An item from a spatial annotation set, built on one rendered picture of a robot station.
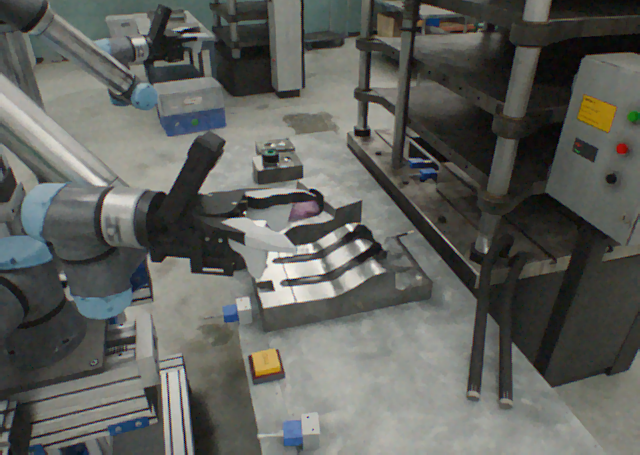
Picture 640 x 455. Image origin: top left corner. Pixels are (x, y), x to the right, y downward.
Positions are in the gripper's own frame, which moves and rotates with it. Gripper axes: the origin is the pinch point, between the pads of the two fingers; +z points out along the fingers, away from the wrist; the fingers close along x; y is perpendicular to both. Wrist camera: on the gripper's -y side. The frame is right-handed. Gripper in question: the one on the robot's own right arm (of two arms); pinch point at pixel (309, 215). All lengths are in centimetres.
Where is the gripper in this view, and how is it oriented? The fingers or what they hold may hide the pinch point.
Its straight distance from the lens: 55.1
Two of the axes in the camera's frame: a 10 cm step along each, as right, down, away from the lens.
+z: 9.9, 0.7, -1.1
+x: -1.3, 4.0, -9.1
